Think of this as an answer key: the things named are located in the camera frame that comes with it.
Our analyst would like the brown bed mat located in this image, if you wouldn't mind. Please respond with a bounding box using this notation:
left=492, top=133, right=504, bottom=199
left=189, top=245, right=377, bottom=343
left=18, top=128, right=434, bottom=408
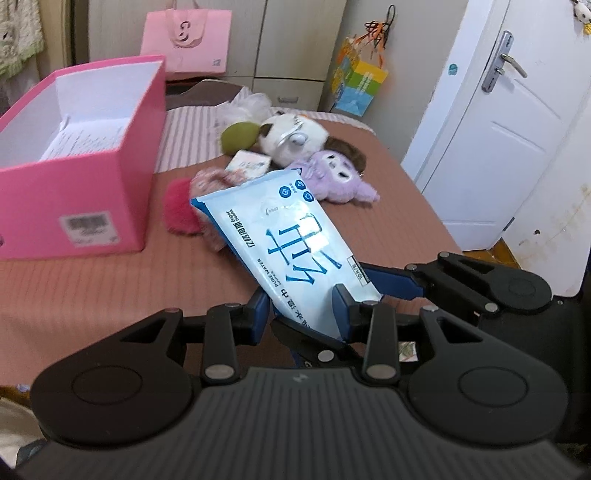
left=1, top=122, right=458, bottom=386

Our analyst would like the pink paper shopping bag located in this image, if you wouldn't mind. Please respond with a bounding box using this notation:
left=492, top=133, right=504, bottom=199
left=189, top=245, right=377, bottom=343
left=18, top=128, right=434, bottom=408
left=140, top=1, right=232, bottom=79

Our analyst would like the blue white wet wipes pack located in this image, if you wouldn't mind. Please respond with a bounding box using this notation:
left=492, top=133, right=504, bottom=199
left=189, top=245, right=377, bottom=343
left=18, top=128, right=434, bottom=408
left=190, top=170, right=382, bottom=340

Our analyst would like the white door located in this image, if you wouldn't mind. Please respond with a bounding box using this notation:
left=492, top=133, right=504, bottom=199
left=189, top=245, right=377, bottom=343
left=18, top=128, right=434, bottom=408
left=402, top=1, right=590, bottom=251

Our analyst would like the pink cardboard box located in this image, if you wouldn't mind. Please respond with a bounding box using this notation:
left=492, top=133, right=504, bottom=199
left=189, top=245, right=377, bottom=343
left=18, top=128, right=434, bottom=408
left=0, top=56, right=166, bottom=260

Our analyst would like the green egg-shaped sponge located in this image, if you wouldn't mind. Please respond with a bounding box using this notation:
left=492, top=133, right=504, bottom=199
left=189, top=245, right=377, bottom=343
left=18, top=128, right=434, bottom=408
left=221, top=121, right=259, bottom=156

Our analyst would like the small white tissue pack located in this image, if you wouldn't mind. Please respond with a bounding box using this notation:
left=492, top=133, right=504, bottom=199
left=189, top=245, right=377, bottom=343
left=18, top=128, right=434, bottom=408
left=225, top=150, right=271, bottom=180

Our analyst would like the hanging knitted cloth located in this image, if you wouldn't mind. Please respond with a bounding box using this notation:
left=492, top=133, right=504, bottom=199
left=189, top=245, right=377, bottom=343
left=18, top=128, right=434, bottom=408
left=0, top=0, right=45, bottom=79

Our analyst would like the red fluffy floral pouch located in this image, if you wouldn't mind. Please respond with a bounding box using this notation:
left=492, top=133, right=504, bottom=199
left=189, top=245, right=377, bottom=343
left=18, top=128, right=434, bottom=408
left=162, top=167, right=242, bottom=253

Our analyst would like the purple plush toy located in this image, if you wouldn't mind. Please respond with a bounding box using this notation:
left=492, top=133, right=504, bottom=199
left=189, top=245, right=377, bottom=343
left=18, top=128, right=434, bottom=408
left=290, top=136, right=380, bottom=204

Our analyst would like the white mesh bath puff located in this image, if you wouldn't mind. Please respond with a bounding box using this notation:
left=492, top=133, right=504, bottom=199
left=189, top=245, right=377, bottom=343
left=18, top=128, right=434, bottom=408
left=215, top=93, right=273, bottom=128

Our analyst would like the beige wardrobe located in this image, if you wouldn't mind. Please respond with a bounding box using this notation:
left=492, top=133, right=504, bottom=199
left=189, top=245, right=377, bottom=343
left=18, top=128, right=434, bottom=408
left=38, top=0, right=349, bottom=112

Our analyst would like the silver door handle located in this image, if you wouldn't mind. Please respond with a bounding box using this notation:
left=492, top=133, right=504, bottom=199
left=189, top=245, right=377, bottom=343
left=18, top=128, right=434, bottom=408
left=481, top=30, right=528, bottom=93

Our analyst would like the white brown plush dog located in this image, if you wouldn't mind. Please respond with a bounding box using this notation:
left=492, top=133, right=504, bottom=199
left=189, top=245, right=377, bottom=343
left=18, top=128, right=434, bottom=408
left=257, top=113, right=329, bottom=168

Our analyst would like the small plush on door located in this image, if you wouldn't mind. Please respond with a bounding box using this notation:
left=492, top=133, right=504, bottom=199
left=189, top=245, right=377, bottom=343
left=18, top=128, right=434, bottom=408
left=572, top=0, right=591, bottom=36

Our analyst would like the colourful paper gift bag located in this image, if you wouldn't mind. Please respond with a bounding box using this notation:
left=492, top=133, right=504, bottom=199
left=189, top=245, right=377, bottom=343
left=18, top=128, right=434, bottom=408
left=331, top=36, right=389, bottom=118

